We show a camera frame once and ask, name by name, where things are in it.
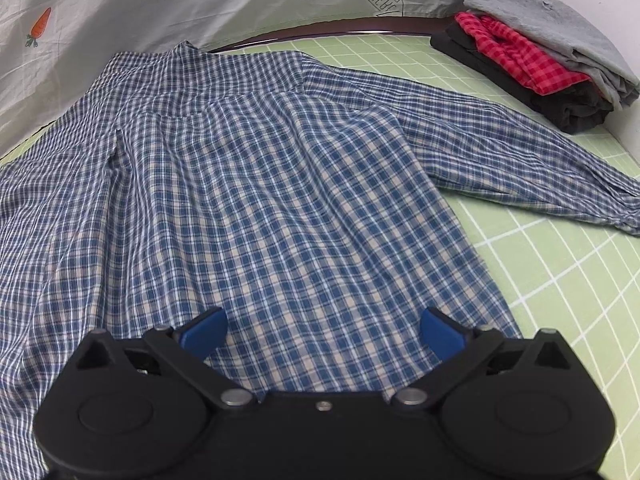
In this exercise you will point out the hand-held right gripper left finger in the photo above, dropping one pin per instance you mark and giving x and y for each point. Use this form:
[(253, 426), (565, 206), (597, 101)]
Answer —
[(205, 332)]

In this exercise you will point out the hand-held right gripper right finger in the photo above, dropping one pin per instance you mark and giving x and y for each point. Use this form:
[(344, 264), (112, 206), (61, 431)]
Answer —
[(440, 332)]

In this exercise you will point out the blue plaid shirt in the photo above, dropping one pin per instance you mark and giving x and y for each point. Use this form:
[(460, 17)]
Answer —
[(250, 185)]

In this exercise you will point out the green grid mat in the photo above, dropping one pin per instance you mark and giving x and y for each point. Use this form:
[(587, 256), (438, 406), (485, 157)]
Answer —
[(575, 285)]

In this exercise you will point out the folded black garment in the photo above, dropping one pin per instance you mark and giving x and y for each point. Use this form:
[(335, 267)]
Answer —
[(565, 107)]

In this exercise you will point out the red plaid garment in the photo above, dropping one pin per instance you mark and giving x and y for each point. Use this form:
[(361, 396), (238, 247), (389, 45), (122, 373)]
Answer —
[(525, 60)]

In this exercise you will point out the folded grey garment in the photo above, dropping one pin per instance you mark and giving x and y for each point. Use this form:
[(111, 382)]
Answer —
[(550, 25)]

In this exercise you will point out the carrot print backdrop sheet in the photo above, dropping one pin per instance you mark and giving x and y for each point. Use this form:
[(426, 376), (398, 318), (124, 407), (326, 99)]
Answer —
[(150, 5)]

